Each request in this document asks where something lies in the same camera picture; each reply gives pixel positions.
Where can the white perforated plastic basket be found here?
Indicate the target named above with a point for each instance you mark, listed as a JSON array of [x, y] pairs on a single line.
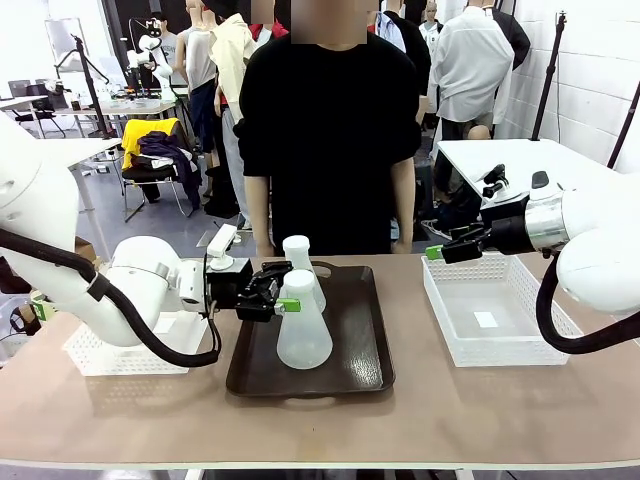
[[125, 362], [480, 350]]

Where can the metal frame chair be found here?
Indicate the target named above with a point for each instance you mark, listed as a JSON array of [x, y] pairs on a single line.
[[150, 192]]

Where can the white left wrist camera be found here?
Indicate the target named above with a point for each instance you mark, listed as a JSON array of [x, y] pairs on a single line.
[[222, 242]]

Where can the whiteboard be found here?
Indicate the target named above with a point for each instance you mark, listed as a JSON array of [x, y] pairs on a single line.
[[62, 40]]

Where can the person's right hand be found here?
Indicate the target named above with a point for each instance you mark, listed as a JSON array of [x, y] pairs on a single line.
[[265, 249]]

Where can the translucent white conical flask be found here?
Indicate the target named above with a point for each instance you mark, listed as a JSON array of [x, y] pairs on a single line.
[[305, 340], [297, 247]]

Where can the bald mannequin head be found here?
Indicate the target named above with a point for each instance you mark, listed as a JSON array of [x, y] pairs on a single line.
[[480, 134]]

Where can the black action camera mount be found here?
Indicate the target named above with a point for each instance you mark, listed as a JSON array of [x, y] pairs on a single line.
[[495, 181]]

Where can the black boom stand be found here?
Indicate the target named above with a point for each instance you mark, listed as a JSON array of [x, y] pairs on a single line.
[[92, 85]]

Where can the person in black sweater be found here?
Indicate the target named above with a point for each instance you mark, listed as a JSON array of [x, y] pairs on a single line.
[[330, 125]]

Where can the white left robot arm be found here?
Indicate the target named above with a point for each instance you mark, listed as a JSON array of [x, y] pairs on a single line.
[[40, 200]]

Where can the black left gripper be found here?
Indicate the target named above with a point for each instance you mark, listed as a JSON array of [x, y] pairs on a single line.
[[227, 285]]

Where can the white side table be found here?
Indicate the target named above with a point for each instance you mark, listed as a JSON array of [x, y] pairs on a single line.
[[525, 155]]

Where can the yellow garment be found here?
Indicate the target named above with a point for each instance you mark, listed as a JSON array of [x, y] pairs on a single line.
[[135, 137]]

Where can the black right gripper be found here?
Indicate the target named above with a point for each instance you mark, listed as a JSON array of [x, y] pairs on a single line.
[[507, 232]]

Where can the mannequin in dark jacket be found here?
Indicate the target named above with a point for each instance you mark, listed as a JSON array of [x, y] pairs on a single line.
[[405, 40]]

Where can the black office chair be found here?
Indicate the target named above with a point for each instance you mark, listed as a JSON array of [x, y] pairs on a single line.
[[42, 105]]

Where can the white desk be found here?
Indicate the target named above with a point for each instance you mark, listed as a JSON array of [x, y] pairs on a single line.
[[75, 150]]

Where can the cardboard box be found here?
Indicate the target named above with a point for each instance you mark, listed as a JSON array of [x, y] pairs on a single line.
[[84, 250]]

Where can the dark purple clothes pile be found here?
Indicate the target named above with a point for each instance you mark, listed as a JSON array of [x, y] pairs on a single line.
[[170, 155]]

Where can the small white background robot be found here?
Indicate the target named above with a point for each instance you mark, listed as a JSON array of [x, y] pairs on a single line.
[[150, 50]]

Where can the small white paper label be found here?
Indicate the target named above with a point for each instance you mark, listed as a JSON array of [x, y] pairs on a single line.
[[486, 319]]

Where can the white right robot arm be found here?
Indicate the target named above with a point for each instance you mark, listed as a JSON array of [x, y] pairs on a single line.
[[600, 225]]

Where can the bare right forearm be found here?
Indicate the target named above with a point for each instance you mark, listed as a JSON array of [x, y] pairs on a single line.
[[257, 210]]

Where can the mannequin in white tank top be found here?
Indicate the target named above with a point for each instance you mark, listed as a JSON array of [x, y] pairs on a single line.
[[197, 60]]

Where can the dark brown serving tray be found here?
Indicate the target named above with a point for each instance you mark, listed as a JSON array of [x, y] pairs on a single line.
[[360, 350]]

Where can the bare left forearm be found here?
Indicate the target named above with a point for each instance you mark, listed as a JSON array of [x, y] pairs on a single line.
[[404, 200]]

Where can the person's left hand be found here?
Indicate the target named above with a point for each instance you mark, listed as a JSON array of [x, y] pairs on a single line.
[[403, 246]]

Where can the thin black stand pole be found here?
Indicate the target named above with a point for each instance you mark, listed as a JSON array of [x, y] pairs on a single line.
[[625, 125]]

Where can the mannequin in white shirt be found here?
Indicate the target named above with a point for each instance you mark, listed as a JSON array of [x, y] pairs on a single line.
[[470, 65]]

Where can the black light stand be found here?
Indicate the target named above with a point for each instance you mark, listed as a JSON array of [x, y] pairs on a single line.
[[547, 75]]

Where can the mannequin in cream shirt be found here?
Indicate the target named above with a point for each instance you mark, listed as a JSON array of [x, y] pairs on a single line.
[[230, 65]]

